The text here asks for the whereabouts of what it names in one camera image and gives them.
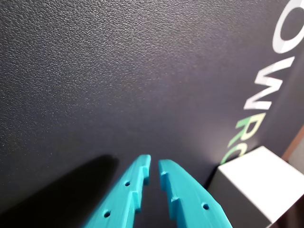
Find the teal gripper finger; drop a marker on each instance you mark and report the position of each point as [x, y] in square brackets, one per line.
[190, 202]
[118, 202]

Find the dark mat with WOWRO print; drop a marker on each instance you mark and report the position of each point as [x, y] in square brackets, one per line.
[95, 71]

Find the white open cardboard box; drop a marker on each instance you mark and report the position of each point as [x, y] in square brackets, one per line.
[261, 178]

